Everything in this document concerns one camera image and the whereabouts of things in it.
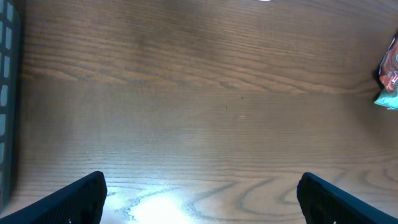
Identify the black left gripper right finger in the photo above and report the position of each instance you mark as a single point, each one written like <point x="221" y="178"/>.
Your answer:
<point x="322" y="202"/>

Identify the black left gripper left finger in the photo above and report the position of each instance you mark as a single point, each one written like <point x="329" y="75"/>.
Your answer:
<point x="81" y="202"/>

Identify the teal wrapper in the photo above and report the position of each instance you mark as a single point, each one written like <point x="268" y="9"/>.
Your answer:
<point x="388" y="99"/>

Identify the brown orange candy bar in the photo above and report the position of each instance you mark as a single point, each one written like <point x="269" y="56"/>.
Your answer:
<point x="388" y="67"/>

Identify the dark grey plastic basket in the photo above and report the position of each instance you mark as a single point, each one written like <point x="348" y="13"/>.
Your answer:
<point x="10" y="42"/>

